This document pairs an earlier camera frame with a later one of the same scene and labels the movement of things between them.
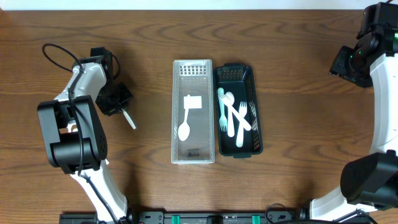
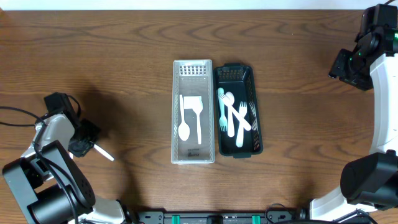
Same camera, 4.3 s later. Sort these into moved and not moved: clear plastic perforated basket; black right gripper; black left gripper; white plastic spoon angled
Moved: white plastic spoon angled; black left gripper
Not moved: clear plastic perforated basket; black right gripper
